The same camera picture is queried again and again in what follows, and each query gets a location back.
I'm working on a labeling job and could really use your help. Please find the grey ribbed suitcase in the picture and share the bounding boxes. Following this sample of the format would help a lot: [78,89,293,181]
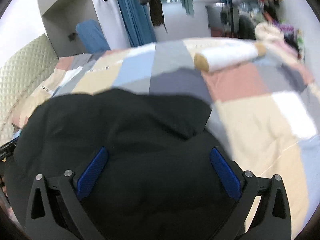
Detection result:
[207,3,241,37]

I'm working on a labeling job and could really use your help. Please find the patchwork quilt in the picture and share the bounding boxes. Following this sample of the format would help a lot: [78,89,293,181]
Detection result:
[12,37,320,233]

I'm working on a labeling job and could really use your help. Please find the white bolster with tan ends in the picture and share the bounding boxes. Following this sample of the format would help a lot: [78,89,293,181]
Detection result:
[194,42,267,73]

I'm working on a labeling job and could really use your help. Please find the black hat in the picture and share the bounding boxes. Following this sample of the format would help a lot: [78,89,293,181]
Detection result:
[284,33,300,51]

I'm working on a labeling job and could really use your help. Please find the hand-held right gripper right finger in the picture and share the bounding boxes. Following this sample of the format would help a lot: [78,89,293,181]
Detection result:
[209,147,292,240]

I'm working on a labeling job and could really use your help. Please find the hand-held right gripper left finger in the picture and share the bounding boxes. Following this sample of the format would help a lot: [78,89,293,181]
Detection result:
[25,147,108,240]

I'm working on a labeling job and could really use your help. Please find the black puffer jacket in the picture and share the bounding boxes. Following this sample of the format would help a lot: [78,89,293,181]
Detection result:
[4,89,247,240]

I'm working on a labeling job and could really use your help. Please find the pink plush pillow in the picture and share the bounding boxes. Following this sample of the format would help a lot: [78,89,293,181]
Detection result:
[274,41,302,60]

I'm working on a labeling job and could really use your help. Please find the blue padded board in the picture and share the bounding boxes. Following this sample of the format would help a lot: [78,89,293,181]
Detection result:
[76,19,111,55]

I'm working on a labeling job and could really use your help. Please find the hanging teal garment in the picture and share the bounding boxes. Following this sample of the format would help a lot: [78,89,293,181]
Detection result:
[167,0,195,17]

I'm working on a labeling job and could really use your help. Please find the cream quilted headboard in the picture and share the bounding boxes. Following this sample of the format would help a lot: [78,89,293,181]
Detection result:
[0,34,60,145]

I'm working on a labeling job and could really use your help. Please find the pile of mixed clothes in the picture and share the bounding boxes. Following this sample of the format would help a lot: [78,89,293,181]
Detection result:
[237,0,282,29]

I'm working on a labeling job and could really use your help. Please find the brown plaid scarf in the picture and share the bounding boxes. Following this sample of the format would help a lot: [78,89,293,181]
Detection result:
[140,0,168,33]

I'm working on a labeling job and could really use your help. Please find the cream fleece blanket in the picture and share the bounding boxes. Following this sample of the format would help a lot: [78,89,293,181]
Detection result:
[254,22,286,43]

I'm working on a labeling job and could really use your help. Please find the blue curtain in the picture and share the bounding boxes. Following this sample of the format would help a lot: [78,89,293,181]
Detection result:
[116,0,158,48]

